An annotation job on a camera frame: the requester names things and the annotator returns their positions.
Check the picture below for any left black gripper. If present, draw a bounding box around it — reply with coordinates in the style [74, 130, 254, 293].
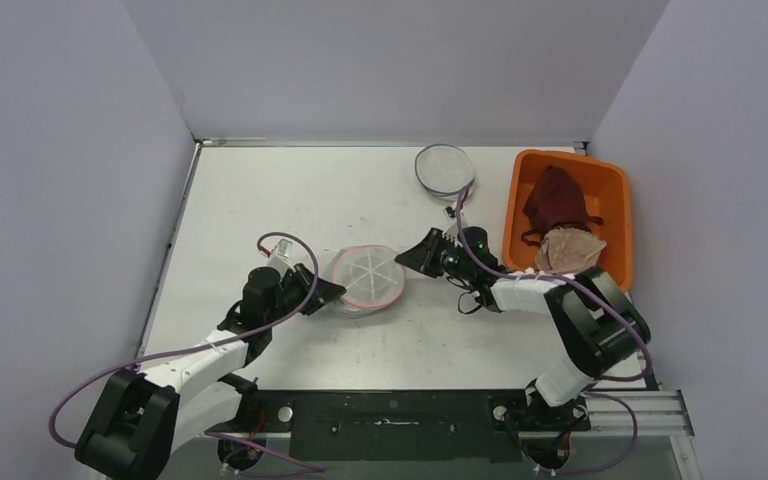
[266, 263, 345, 326]

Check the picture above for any pink-trimmed mesh laundry bag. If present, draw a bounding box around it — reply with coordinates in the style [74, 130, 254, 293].
[326, 244, 406, 318]

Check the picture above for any blue-trimmed mesh laundry bag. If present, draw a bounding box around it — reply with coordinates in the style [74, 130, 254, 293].
[414, 143, 476, 198]

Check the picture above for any beige lace bra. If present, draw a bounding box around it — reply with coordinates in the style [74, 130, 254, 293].
[535, 228, 607, 275]

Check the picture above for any red bra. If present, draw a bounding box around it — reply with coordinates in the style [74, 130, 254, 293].
[520, 165, 604, 246]

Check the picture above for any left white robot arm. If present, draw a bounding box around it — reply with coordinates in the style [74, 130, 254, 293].
[74, 264, 346, 479]

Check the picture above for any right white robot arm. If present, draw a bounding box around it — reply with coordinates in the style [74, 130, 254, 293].
[395, 227, 651, 429]

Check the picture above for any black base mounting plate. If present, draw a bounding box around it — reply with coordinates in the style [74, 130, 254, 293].
[217, 389, 591, 463]

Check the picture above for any orange plastic bin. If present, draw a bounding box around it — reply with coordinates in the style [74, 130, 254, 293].
[501, 149, 633, 292]

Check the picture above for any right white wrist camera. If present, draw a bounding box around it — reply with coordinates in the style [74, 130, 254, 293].
[443, 203, 469, 242]

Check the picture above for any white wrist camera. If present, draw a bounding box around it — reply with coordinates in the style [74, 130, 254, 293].
[258, 238, 294, 275]
[443, 203, 469, 242]

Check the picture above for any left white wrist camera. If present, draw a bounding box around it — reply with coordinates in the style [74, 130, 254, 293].
[258, 238, 294, 275]

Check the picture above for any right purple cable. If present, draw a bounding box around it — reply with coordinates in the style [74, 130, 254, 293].
[454, 185, 654, 384]

